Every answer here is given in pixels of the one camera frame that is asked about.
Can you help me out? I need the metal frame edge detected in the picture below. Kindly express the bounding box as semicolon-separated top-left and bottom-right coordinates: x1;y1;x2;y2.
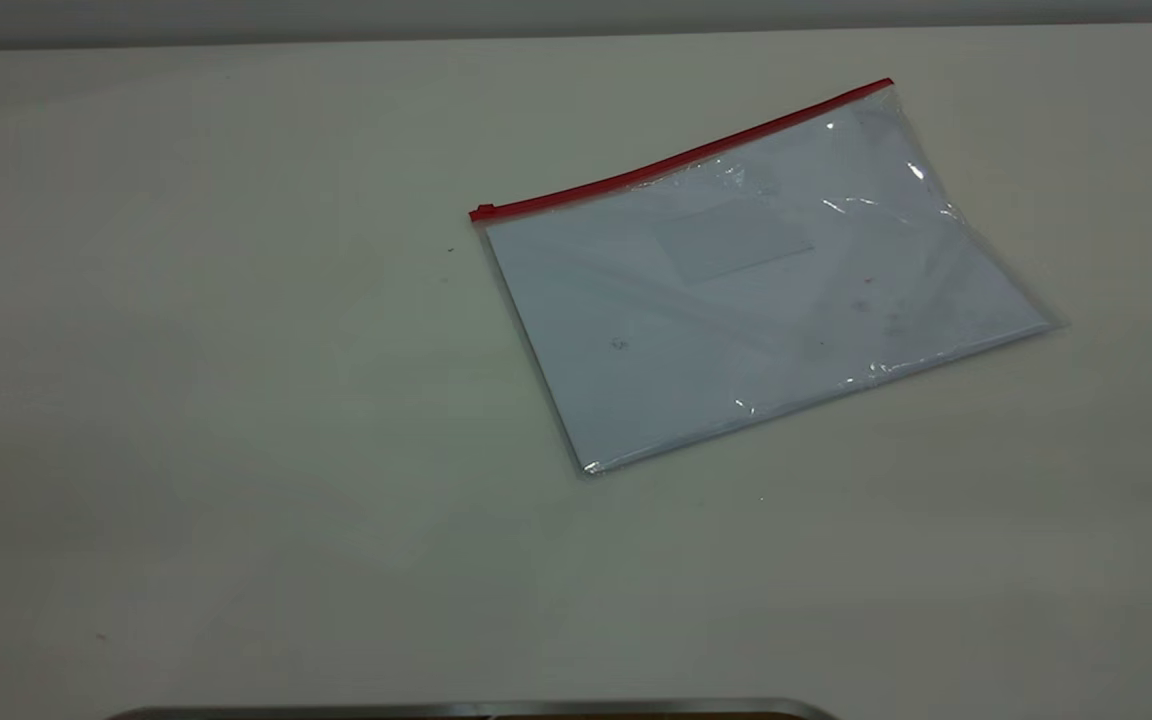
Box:
106;698;842;720

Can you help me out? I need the transparent zip bag red zipper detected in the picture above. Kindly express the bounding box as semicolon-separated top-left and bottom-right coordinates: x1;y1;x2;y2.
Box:
468;77;1069;477

